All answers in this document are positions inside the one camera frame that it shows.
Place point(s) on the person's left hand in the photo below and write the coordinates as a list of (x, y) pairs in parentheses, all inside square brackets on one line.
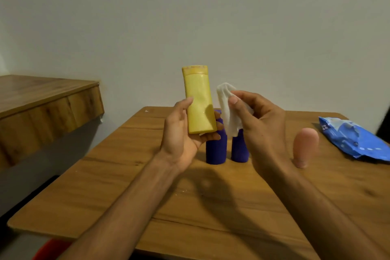
[(176, 141)]

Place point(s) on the person's right hand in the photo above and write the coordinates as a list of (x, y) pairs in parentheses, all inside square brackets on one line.
[(264, 135)]

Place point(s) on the person's right thumb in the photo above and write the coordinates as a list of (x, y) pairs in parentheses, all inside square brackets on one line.
[(239, 110)]

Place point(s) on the person's left thumb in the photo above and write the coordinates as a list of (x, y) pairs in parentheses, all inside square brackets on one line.
[(181, 110)]

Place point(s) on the white wipe cloth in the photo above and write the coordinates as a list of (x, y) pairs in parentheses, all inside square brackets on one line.
[(229, 113)]

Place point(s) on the yellow lotion bottle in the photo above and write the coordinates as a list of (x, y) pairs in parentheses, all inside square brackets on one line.
[(199, 100)]

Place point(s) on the person's left forearm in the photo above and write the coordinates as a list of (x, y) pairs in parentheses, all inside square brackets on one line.
[(122, 217)]

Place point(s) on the person's right forearm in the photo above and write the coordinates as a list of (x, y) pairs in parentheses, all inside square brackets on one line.
[(323, 217)]

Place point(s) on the blue bottle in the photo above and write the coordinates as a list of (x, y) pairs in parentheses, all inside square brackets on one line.
[(216, 148), (239, 148)]

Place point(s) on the pink bottle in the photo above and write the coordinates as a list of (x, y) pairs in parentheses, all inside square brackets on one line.
[(305, 147)]

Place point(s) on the blue wipes packet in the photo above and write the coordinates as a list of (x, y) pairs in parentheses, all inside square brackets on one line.
[(353, 138)]

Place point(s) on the wooden side table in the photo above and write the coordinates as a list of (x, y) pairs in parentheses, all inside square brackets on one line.
[(42, 107)]

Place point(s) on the red object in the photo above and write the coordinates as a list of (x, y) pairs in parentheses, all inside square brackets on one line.
[(51, 250)]

